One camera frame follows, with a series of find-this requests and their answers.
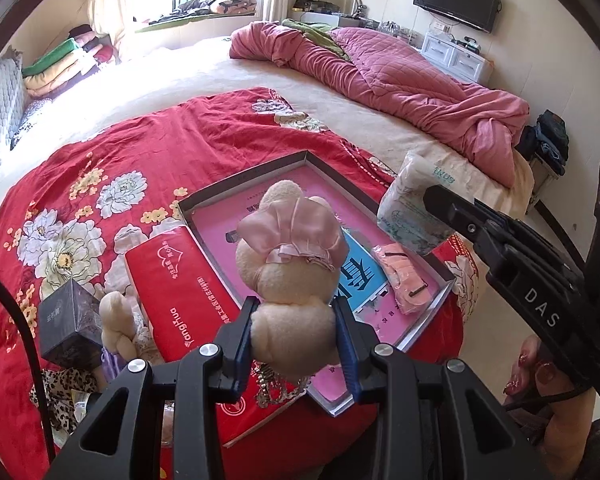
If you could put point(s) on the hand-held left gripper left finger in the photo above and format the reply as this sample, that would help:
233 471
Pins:
240 342

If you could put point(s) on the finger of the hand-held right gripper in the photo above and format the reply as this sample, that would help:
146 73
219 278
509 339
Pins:
460 215

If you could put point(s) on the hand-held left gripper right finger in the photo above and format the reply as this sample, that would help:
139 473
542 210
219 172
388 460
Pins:
348 352

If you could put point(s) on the green floral tissue pack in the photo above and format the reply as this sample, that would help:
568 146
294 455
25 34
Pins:
405 210

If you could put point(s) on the beige plush toy pink bow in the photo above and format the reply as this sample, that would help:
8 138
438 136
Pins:
280 280

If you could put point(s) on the beige plush toy purple bow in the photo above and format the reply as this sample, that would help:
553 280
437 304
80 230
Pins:
117 320

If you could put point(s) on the dark-rimmed pink box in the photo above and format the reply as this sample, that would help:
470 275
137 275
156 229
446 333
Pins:
215 220

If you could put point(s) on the person's right hand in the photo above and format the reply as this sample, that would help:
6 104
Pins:
530 365

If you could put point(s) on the blue booklet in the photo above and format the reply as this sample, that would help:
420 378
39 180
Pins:
365 270

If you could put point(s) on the pink plastic packet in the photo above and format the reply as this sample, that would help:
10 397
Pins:
405 280

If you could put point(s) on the pile of dark clothes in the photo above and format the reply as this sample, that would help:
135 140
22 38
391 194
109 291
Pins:
550 135

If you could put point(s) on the white drawer cabinet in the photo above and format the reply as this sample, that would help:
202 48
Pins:
455 57

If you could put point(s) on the pink quilt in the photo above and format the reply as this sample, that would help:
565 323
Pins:
380 70

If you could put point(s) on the bed with cream sheet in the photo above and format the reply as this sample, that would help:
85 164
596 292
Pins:
330 105

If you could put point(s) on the dark glossy box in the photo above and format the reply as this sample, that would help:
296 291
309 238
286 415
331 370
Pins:
70 320

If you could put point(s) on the leopard print cloth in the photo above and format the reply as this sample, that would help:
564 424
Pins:
60 390

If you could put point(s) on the green cloth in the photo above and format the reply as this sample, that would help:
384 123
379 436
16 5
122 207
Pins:
320 37

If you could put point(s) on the white dressing table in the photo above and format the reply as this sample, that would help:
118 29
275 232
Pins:
320 17

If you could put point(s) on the red floral blanket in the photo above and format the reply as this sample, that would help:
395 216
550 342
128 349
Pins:
80 160

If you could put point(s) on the patterned pillow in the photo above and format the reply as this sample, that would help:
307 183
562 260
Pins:
30 120

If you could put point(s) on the clothes on window sill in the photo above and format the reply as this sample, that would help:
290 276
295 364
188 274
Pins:
230 5

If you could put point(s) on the grey quilted headboard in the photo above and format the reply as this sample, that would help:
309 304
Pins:
0 110

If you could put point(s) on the stack of folded blankets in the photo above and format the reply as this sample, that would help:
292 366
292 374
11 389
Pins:
60 60

